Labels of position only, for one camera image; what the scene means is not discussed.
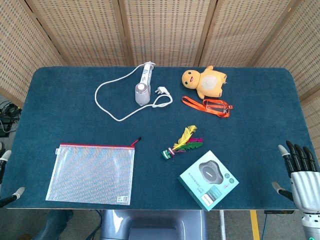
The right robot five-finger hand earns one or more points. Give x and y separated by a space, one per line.
306 186

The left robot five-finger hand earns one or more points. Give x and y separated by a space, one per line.
5 156

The mesh zipper pouch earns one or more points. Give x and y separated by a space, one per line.
92 175

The blue felt table cover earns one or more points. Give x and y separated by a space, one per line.
250 130

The white table leg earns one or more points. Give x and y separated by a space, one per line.
222 225

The teal speaker product box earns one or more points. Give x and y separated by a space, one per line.
210 180

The colourful feather shuttlecock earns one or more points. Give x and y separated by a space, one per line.
186 143

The yellow plush duck toy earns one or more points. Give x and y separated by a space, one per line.
208 83

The white handheld steamer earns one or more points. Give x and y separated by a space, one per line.
143 93

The grey robot torso base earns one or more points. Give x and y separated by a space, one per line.
152 225

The woven rattan folding screen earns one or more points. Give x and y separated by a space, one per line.
162 30

